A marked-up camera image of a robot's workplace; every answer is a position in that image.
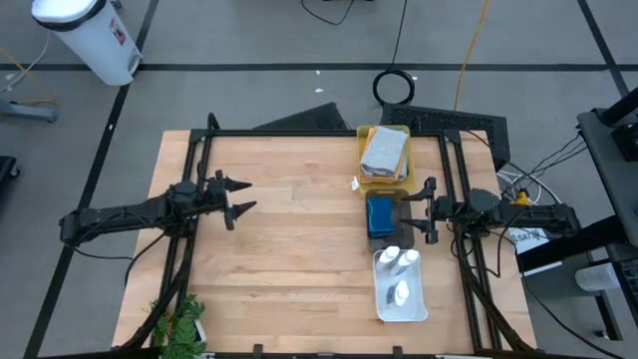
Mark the dark smoky plastic bin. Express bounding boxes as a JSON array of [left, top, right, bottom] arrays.
[[365, 187, 416, 254]]

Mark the black flat panel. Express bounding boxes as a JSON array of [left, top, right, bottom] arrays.
[[251, 102, 351, 132]]

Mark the white paper sign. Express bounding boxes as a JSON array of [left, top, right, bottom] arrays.
[[507, 226, 550, 256]]

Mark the black box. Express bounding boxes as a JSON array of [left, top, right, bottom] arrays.
[[611, 123, 638, 163]]

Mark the black aluminium table frame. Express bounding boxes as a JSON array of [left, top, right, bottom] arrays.
[[114, 112, 537, 359]]

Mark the white plastic bin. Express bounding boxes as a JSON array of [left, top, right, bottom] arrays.
[[372, 247, 430, 324]]

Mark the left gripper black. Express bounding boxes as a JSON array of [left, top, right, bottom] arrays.
[[198, 170, 258, 231]]

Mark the yellow plastic bin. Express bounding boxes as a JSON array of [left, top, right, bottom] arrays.
[[355, 124, 416, 199]]

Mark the black metal beam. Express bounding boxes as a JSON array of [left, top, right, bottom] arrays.
[[517, 216, 638, 273]]

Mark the black floor cable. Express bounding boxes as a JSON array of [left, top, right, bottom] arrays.
[[300, 0, 357, 26]]

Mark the grey stand foot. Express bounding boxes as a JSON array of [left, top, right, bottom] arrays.
[[0, 98, 59, 124]]

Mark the black hanging coiled cable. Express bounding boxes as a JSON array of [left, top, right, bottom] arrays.
[[372, 0, 417, 108]]

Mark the black pole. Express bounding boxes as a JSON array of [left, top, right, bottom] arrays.
[[597, 87, 638, 127]]

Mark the green leafy plant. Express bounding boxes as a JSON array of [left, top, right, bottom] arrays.
[[148, 294, 206, 359]]

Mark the yellow hanging cable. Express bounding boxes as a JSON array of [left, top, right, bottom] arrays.
[[453, 0, 492, 112]]

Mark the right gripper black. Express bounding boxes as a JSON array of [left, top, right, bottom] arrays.
[[398, 177, 454, 245]]

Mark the grey cylinder roll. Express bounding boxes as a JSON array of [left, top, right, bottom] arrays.
[[574, 262, 622, 293]]

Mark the black arm base cable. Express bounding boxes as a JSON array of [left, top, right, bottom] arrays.
[[123, 231, 170, 289]]

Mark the white plastic cleaner bottle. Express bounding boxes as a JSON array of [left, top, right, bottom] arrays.
[[385, 278, 412, 308], [395, 247, 422, 277], [377, 244, 402, 274]]

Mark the grey cart top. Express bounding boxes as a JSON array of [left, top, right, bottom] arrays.
[[576, 108, 638, 249]]

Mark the white trash can black lid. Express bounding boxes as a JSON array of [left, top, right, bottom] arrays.
[[31, 0, 144, 87]]

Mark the orange cloth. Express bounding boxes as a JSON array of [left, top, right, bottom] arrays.
[[359, 128, 408, 184]]

